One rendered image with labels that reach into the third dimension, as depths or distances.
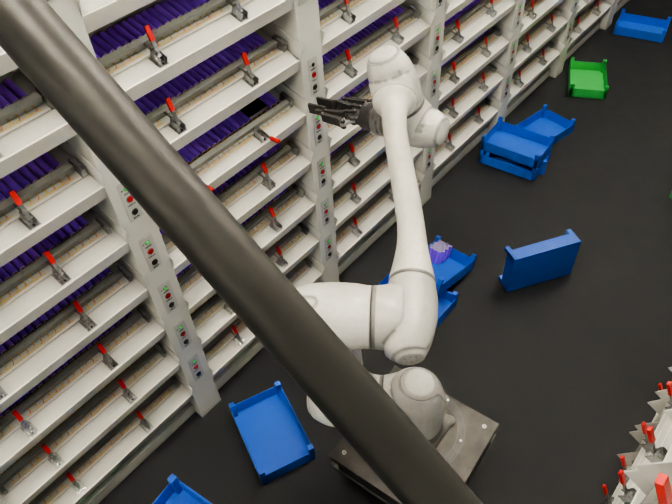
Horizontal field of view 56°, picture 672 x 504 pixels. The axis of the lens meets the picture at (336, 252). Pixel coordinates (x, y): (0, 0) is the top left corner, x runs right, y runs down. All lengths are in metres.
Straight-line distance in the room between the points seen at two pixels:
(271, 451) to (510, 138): 1.98
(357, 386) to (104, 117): 0.14
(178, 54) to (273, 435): 1.36
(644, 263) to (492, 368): 0.89
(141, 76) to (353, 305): 0.73
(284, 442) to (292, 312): 2.09
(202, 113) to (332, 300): 0.71
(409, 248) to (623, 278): 1.69
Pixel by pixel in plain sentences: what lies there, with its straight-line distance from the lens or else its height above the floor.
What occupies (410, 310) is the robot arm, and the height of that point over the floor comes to 1.08.
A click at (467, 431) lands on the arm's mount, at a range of 2.04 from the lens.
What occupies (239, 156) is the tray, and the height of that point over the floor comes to 0.94.
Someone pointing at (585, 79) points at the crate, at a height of 0.00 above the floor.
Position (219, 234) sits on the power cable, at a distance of 0.24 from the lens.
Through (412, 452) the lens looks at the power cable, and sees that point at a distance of 0.26.
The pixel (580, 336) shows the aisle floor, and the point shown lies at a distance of 2.66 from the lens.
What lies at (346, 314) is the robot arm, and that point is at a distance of 1.24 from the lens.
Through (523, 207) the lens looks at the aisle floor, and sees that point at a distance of 3.11.
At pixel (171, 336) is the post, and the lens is 2.03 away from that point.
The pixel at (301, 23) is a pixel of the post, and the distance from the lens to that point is 1.89.
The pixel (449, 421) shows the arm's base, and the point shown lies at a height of 0.30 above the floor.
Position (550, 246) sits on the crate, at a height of 0.20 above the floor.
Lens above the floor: 2.07
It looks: 47 degrees down
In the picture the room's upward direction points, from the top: 4 degrees counter-clockwise
